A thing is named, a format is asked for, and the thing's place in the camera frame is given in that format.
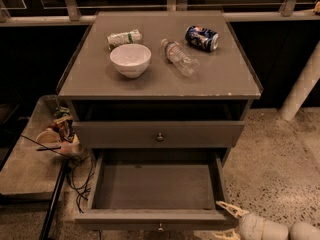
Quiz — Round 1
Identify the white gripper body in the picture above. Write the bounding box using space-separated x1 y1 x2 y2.
239 213 289 240

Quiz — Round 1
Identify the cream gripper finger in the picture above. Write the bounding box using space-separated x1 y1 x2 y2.
216 201 249 218
215 229 241 240

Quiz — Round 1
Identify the grey drawer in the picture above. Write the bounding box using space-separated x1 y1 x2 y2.
75 149 237 231
73 121 244 148

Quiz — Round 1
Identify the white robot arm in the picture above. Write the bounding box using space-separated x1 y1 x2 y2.
215 201 320 240

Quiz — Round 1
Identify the grey top drawer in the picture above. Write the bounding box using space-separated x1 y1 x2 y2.
73 121 244 148

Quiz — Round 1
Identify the grey drawer cabinet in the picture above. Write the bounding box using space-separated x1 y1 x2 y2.
58 11 262 161

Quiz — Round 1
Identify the white slanted pole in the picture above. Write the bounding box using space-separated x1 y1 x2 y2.
279 41 320 121

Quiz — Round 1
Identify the clear plastic water bottle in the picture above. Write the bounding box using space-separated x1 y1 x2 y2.
161 39 199 77

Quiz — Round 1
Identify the blue soda can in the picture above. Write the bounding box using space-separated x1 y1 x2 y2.
185 26 219 52

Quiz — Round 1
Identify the white bowl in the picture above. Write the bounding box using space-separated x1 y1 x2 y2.
110 44 151 78

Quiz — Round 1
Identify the pile of small items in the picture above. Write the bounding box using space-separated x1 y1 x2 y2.
36 106 82 156

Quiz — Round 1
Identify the green white soda can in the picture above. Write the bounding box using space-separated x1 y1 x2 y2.
107 29 142 50

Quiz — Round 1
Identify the grey side table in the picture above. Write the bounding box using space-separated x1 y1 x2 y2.
0 95 63 202

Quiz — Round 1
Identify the metal window railing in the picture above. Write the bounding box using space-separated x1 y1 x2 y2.
0 0 320 25

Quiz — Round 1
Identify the black cable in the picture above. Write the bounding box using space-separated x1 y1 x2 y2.
20 133 102 240

